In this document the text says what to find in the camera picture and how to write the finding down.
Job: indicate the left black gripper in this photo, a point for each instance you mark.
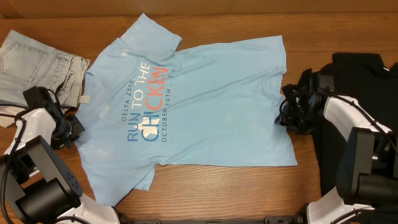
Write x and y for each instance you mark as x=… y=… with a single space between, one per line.
x=72 y=128

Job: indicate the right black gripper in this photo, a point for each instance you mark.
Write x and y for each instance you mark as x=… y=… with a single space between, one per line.
x=290 y=112

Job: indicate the light blue printed t-shirt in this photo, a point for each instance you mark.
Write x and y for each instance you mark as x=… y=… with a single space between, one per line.
x=151 y=104

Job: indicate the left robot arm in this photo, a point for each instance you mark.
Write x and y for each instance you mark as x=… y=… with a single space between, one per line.
x=36 y=184

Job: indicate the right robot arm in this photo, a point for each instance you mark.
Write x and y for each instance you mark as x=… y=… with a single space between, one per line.
x=366 y=179

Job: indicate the black garment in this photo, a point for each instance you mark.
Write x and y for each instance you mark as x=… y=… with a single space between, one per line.
x=364 y=77

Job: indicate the folded light denim shorts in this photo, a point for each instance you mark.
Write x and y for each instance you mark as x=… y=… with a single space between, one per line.
x=26 y=62

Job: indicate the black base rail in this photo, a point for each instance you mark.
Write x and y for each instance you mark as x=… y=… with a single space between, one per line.
x=211 y=221

